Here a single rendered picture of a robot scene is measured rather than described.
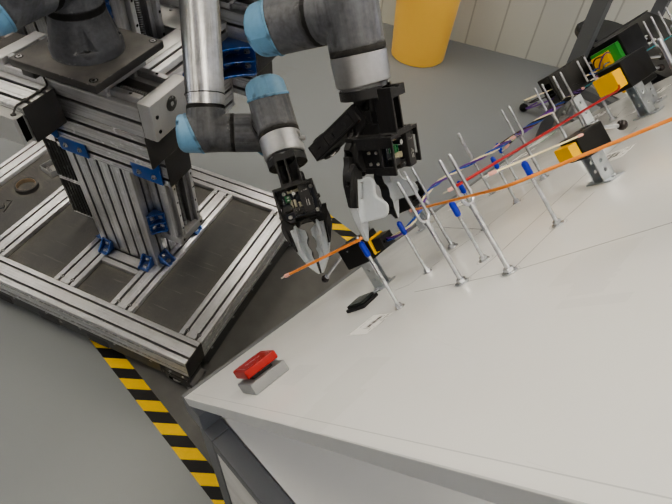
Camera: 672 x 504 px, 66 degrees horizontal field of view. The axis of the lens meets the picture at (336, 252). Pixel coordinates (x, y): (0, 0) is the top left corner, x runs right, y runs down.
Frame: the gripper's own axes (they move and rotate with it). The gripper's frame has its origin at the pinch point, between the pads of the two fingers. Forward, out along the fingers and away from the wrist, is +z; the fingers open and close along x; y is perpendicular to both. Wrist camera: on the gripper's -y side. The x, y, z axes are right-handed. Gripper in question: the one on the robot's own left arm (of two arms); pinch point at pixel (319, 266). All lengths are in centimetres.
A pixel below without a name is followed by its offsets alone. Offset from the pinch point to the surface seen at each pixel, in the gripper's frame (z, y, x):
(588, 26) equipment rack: -42, -33, 79
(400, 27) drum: -162, -223, 80
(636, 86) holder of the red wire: -13, 3, 62
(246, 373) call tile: 13.4, 23.7, -11.3
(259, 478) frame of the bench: 32.0, -2.3, -20.6
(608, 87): -14, 4, 56
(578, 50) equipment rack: -39, -38, 77
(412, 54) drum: -146, -232, 83
